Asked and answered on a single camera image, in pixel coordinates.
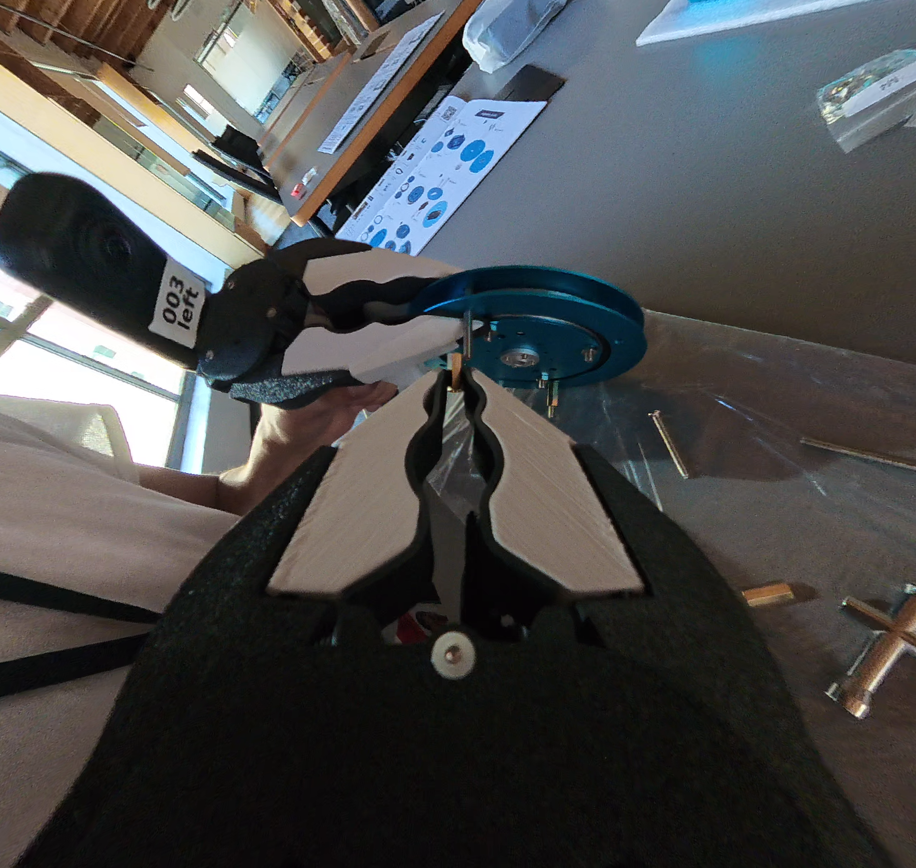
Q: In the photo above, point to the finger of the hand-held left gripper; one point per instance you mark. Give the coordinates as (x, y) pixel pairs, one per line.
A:
(358, 356)
(358, 271)

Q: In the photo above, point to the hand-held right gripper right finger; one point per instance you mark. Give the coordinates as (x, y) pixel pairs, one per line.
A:
(558, 503)

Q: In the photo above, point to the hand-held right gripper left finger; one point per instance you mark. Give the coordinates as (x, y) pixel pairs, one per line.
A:
(358, 503)

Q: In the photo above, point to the blue round metal disc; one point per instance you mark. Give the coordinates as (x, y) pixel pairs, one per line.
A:
(544, 310)

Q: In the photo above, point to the person's left forearm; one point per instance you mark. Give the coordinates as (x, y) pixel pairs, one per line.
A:
(193, 485)

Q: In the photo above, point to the wood-edged neighbouring desk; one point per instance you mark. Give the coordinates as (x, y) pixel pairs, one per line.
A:
(336, 110)

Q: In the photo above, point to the grey desk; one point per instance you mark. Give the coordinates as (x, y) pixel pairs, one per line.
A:
(680, 203)

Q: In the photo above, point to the person's left hand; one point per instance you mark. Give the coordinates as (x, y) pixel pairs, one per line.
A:
(308, 431)

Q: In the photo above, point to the small red white item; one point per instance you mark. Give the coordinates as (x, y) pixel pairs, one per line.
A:
(304, 182)

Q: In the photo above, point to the long metal screw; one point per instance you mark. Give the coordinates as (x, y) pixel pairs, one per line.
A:
(668, 444)

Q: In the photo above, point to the printed instruction sheet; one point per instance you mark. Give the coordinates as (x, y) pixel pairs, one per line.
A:
(444, 167)

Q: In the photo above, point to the black office chair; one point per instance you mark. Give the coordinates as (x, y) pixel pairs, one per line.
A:
(236, 160)

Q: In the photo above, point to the long printed paper strip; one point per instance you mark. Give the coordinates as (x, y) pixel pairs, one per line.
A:
(379, 85)

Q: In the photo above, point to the clear plastic bag sheet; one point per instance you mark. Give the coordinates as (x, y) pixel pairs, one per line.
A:
(751, 417)

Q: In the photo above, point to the brass hex standoff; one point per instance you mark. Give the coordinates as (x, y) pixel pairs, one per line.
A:
(767, 593)

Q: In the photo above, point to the person's beige shirt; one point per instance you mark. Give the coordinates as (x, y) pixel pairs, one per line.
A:
(93, 524)

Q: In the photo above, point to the flat black card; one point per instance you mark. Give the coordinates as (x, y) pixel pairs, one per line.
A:
(533, 82)

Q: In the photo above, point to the white package in plastic bag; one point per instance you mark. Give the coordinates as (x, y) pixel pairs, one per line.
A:
(522, 9)

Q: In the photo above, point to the metal cross wrench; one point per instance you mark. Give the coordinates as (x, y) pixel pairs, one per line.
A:
(877, 650)

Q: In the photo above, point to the small clear screw bag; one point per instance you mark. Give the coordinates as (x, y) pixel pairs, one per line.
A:
(869, 99)

